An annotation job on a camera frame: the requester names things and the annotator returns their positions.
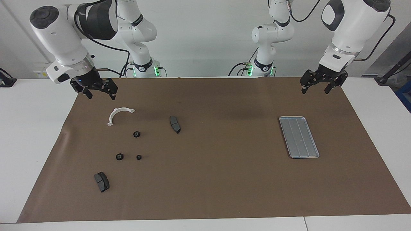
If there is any dark grey brake pad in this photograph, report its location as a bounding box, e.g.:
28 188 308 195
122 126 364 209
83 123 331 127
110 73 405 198
169 115 181 134
94 172 110 193

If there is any grey metal tray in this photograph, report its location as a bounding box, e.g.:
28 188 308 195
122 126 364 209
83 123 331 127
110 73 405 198
279 116 320 159

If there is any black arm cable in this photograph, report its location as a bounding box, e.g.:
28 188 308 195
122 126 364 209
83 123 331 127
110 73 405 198
74 0 130 77
287 0 396 61

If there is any black base cable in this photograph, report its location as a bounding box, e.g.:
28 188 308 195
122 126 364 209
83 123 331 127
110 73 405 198
229 47 259 77
119 63 134 78

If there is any white curved plastic bracket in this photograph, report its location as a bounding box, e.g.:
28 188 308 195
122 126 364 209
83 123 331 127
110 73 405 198
107 107 136 127

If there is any black table clamp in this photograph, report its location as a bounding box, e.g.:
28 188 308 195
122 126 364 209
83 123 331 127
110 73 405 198
0 68 17 88

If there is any blue box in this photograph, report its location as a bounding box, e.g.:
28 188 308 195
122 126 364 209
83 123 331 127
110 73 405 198
396 84 411 113

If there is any black stand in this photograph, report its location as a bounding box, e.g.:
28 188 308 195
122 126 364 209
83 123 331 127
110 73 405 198
374 53 411 86

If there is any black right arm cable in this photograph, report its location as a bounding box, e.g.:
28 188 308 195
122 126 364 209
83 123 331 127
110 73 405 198
74 0 130 77

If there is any brown table mat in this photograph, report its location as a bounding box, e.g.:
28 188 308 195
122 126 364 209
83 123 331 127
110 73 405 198
17 77 411 223

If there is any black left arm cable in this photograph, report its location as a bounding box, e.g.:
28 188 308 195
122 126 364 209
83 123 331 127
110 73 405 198
287 0 396 61

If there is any grey slanted panel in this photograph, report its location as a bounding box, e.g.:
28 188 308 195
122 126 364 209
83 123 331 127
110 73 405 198
362 22 411 77

